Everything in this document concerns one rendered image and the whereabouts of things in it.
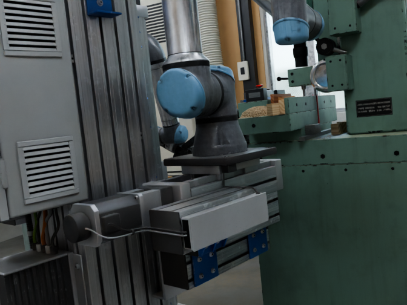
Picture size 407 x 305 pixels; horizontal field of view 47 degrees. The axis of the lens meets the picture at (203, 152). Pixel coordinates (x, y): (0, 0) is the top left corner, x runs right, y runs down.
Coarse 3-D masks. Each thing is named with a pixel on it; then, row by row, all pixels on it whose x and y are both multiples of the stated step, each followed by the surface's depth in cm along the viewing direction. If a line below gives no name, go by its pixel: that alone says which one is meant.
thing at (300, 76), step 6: (312, 66) 178; (288, 72) 183; (294, 72) 182; (300, 72) 180; (306, 72) 179; (288, 78) 183; (294, 78) 182; (300, 78) 181; (306, 78) 180; (294, 84) 182; (300, 84) 181; (306, 84) 180
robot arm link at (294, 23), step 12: (276, 0) 98; (288, 0) 96; (300, 0) 97; (276, 12) 98; (288, 12) 97; (300, 12) 97; (312, 12) 104; (276, 24) 99; (288, 24) 97; (300, 24) 97; (312, 24) 104; (276, 36) 100; (288, 36) 97; (300, 36) 97
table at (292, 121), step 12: (240, 120) 166; (252, 120) 164; (264, 120) 161; (276, 120) 159; (288, 120) 157; (300, 120) 166; (312, 120) 177; (324, 120) 191; (252, 132) 164; (264, 132) 162; (276, 132) 160
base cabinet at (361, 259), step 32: (288, 192) 169; (320, 192) 163; (352, 192) 158; (384, 192) 152; (288, 224) 171; (320, 224) 165; (352, 224) 159; (384, 224) 154; (288, 256) 172; (320, 256) 166; (352, 256) 160; (384, 256) 155; (288, 288) 174; (320, 288) 168; (352, 288) 162; (384, 288) 156
